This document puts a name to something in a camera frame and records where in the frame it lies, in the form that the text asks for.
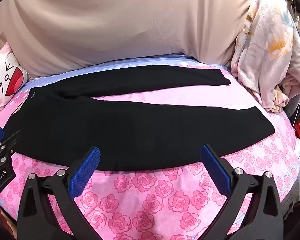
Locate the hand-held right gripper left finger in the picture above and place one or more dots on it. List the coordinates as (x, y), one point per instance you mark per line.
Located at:
(86, 170)

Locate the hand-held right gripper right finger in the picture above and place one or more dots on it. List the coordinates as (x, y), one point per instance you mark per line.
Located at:
(215, 170)

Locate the black pants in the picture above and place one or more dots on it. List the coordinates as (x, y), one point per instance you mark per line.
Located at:
(115, 130)

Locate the cartoon cat face pillow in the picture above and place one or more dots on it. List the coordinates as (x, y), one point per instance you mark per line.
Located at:
(5, 80)

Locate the pink rose print bed sheet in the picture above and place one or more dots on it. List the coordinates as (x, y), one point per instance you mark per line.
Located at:
(140, 192)

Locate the pale floral quilt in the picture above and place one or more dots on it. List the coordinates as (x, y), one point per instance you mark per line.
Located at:
(265, 55)

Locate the beige curtain cloth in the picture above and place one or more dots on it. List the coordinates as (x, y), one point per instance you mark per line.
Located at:
(115, 17)

